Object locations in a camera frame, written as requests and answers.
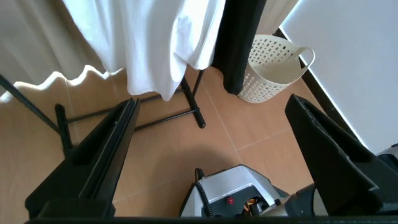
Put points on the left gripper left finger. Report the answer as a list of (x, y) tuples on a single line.
[(93, 168)]

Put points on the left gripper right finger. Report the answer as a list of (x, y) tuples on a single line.
[(342, 168)]

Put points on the white printed t-shirt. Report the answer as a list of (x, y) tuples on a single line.
[(149, 40)]

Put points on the black garment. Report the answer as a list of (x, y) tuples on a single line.
[(236, 46)]

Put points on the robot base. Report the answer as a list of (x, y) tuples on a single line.
[(230, 183)]

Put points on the white laundry basket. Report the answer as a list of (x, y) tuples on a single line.
[(267, 77)]

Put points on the black clothes rack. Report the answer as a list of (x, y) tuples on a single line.
[(192, 102)]

